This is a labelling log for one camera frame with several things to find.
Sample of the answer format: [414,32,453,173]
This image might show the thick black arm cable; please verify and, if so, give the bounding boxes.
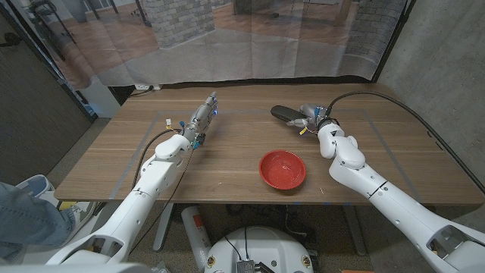
[326,90,485,194]
[132,128,183,190]

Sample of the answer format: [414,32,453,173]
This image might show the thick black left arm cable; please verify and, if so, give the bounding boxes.
[132,128,183,190]

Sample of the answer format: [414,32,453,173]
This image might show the printed room backdrop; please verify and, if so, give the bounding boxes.
[7,0,412,91]

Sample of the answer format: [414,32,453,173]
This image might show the white and blue shoe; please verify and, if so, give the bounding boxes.
[14,174,56,199]

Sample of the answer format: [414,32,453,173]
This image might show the white cylinder with orange label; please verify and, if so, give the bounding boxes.
[180,206,212,262]

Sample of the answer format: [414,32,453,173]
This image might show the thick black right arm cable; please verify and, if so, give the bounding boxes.
[326,90,485,194]

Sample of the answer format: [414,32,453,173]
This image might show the black glasses case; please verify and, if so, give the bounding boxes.
[270,105,308,123]

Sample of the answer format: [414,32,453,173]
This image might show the person's leg in jeans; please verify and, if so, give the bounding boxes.
[0,181,77,262]

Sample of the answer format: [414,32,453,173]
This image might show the grey table leg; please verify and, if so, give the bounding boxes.
[343,204,368,257]
[152,203,175,253]

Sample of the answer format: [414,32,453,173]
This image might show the black door handle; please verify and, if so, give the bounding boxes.
[0,32,22,49]

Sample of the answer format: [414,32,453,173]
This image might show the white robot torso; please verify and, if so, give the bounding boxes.
[203,226,314,273]

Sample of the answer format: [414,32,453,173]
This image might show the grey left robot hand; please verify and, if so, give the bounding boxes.
[183,91,219,144]

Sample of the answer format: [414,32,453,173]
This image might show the red bowl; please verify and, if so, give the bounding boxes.
[258,149,307,191]

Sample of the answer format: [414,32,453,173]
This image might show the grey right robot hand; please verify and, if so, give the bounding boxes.
[286,103,330,129]

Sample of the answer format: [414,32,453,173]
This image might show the black backdrop stand pole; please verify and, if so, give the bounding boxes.
[371,0,417,83]

